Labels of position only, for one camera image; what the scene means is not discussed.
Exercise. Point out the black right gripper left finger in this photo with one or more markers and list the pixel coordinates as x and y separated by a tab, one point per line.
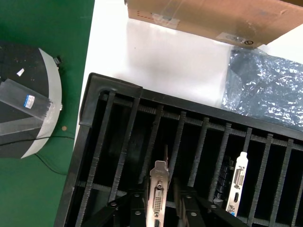
125	212

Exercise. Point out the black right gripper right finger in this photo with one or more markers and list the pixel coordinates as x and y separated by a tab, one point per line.
194	212

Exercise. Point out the graphics card with silver bracket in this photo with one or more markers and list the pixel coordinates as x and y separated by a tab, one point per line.
157	189
239	179

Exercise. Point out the black slotted container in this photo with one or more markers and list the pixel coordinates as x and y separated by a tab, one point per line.
111	82

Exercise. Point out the brown cardboard box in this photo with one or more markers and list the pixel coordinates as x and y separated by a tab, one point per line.
201	19

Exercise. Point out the small brown floor disc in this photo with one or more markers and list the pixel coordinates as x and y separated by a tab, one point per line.
63	128

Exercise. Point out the grey crumpled antistatic bag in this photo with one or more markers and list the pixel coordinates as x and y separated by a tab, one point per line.
267	87

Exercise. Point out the clear acrylic block with label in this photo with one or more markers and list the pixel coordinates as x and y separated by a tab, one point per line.
29	101

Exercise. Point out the small white cap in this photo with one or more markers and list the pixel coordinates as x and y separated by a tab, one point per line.
20	72

